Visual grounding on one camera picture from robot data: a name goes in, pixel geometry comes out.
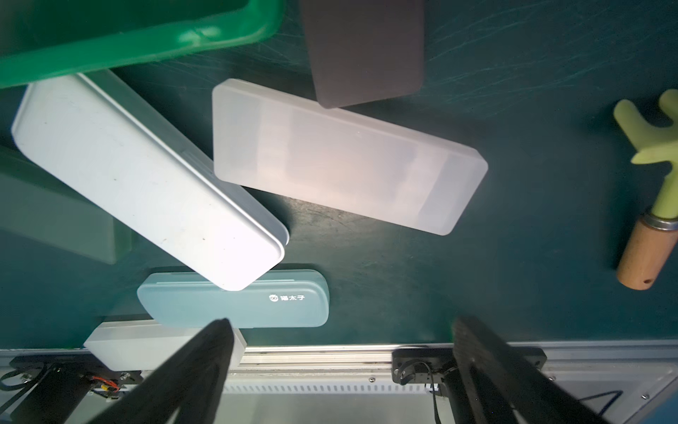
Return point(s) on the frosted pencil case front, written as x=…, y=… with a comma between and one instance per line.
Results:
x=136, y=345

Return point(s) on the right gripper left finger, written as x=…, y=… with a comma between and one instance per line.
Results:
x=187, y=387

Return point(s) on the light blue pencil case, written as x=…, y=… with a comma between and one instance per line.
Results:
x=278, y=299

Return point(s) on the black pencil case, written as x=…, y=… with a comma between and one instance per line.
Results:
x=364, y=51

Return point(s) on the frosted clear pencil case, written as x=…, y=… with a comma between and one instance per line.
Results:
x=291, y=146

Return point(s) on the green plastic storage tray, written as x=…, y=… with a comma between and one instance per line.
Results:
x=47, y=39

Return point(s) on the dark translucent grey pencil case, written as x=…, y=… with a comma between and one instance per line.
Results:
x=37, y=206

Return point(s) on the white opaque pencil case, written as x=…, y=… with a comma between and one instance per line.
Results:
x=103, y=140

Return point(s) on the aluminium front rail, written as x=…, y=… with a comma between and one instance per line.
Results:
x=625, y=381

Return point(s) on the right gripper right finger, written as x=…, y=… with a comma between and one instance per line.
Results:
x=494, y=383

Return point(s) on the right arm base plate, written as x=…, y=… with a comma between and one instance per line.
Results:
x=435, y=366

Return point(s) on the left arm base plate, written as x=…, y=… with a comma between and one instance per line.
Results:
x=48, y=388

